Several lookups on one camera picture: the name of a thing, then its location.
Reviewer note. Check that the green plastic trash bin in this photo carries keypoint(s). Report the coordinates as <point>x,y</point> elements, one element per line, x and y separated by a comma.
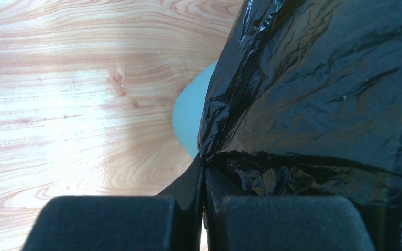
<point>188,109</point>

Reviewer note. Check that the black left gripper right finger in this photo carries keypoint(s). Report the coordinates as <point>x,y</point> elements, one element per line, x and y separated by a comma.
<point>236,221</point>

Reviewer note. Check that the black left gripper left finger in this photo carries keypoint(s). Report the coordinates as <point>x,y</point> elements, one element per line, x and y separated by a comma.
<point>170,220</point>

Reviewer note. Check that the black plastic trash bag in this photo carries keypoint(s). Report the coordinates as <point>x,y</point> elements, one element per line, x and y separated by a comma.
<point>306,99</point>

